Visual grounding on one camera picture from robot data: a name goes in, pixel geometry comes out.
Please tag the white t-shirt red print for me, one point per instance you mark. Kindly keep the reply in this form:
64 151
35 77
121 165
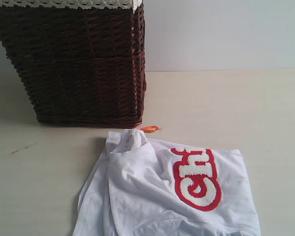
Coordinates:
149 187

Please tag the orange size tag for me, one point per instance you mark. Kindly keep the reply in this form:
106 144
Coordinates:
152 129

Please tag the dark brown wicker basket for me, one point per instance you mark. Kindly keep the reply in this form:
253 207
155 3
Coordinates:
79 67

